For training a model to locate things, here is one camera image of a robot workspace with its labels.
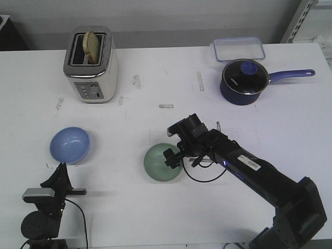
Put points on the white silver toaster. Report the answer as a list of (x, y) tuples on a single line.
[(92, 83)]

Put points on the clear plastic food container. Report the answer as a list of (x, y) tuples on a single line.
[(232, 48)]

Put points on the slice of toast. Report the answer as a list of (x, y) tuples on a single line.
[(91, 47)]

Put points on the white metal shelving rack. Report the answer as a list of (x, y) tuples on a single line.
[(311, 20)]

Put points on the light blue bowl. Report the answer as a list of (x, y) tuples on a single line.
[(70, 145)]

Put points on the glass pot lid blue knob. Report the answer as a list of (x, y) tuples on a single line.
[(245, 76)]

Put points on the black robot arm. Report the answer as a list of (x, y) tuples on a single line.
[(299, 212), (41, 227)]

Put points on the light green bowl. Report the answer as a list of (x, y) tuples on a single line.
[(155, 166)]

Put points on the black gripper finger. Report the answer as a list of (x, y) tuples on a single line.
[(174, 163), (169, 154), (68, 185), (57, 180)]

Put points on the dark blue saucepan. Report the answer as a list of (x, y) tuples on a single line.
[(243, 99)]

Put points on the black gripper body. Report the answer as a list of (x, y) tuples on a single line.
[(53, 202), (191, 144)]

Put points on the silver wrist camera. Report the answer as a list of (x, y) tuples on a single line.
[(32, 193), (175, 129)]

